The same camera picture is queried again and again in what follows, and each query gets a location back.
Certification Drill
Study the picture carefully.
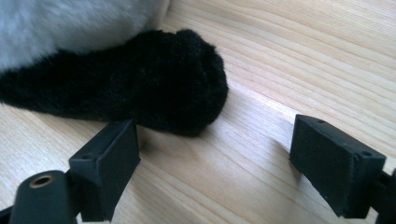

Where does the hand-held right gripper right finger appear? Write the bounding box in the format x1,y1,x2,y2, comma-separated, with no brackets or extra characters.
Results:
289,113,388,219

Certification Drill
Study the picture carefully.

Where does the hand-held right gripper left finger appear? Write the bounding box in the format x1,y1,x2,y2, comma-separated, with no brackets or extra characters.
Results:
68,119,141,223

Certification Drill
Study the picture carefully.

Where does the black and white panda plush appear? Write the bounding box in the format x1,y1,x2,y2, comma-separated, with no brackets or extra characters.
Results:
0,0,230,138

